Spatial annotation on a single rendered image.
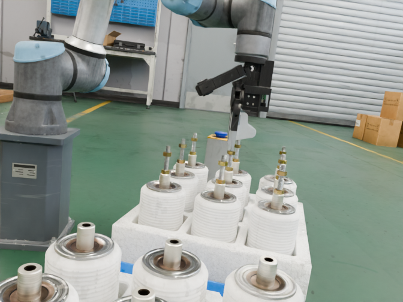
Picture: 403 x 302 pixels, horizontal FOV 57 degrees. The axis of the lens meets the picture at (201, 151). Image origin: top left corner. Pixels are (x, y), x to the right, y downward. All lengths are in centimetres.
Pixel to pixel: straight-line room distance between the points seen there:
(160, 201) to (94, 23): 55
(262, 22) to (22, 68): 58
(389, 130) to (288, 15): 254
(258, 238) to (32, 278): 45
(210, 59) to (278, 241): 527
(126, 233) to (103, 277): 28
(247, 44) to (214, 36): 511
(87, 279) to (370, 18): 640
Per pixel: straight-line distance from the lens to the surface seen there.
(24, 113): 102
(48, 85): 101
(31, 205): 105
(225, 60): 593
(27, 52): 102
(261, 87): 84
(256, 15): 83
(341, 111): 647
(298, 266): 73
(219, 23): 87
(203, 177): 99
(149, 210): 77
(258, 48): 82
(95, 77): 112
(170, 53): 587
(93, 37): 110
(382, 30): 675
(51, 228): 107
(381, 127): 450
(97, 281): 50
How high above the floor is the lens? 48
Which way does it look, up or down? 11 degrees down
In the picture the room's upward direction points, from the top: 7 degrees clockwise
